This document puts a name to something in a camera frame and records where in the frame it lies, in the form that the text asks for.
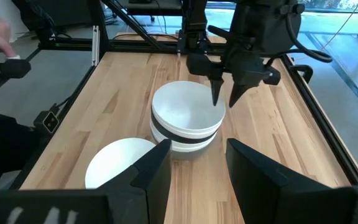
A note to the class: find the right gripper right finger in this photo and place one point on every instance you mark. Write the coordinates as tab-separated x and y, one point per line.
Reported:
275	199

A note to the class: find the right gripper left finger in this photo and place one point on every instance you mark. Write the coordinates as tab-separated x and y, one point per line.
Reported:
120	202

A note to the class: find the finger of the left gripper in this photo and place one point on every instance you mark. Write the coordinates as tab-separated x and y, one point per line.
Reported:
216	91
237	91

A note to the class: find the white bowl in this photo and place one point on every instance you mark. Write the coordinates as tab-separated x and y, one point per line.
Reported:
163	140
182	105
194	134
113	161

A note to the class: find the black bowl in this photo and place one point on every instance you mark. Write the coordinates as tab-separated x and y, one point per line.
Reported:
158	127

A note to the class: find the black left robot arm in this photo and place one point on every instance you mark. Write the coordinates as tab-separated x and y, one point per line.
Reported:
259	21

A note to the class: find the person's leg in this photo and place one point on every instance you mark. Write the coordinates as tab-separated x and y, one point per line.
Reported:
5	149

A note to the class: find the black handheld controller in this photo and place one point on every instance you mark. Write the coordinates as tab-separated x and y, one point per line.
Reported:
6	69

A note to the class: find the black cabinet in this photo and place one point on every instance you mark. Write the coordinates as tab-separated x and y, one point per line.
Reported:
42	12

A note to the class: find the black frame clamp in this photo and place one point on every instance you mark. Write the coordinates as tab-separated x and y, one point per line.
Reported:
301	72

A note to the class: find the black aluminium table frame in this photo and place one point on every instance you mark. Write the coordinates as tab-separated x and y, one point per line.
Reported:
135	46

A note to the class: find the small black camera box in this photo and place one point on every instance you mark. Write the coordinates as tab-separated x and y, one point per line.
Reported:
47	121

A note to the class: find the silver frame bracket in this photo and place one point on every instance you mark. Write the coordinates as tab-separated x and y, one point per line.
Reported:
95	46

